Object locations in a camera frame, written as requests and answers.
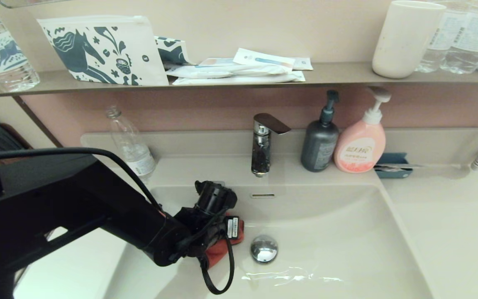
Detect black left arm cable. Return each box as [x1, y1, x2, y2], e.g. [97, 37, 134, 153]
[0, 147, 236, 295]

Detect white plastic cup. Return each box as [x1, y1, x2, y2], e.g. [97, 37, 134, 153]
[372, 1, 447, 79]

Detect white wrapped toiletry packet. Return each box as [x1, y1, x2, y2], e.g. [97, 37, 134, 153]
[166, 57, 294, 79]

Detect long flat white packet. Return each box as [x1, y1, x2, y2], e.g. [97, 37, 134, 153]
[173, 71, 306, 86]

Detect chrome drain stopper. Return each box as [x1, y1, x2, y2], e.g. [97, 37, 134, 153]
[250, 234, 279, 264]

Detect chrome sink faucet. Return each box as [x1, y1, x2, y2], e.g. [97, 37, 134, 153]
[251, 113, 292, 177]

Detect clear empty plastic bottle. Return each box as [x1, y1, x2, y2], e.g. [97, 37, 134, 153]
[106, 106, 157, 183]

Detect white label water bottle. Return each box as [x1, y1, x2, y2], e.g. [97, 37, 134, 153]
[439, 0, 478, 75]
[415, 0, 468, 74]

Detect small horse print pouch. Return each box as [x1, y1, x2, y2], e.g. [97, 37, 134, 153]
[155, 36, 198, 69]

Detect blue striped white sachet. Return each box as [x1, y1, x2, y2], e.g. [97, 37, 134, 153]
[233, 48, 296, 70]

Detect taupe wall shelf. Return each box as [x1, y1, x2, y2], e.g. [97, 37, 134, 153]
[0, 61, 478, 98]

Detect dark grey pump bottle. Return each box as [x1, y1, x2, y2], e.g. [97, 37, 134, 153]
[300, 90, 340, 173]

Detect pink soap pump bottle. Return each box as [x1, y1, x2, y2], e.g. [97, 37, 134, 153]
[333, 87, 392, 174]

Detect small blue tray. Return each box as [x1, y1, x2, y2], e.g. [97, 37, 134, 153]
[373, 152, 413, 179]

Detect large horse print pouch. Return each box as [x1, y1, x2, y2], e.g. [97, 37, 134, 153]
[37, 15, 170, 86]

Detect horse label water bottle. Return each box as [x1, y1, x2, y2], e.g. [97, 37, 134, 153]
[0, 0, 40, 92]

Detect orange microfibre cloth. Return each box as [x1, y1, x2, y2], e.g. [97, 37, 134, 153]
[204, 218, 244, 268]

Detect white ceramic sink basin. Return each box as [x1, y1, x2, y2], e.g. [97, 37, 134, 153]
[106, 183, 435, 299]

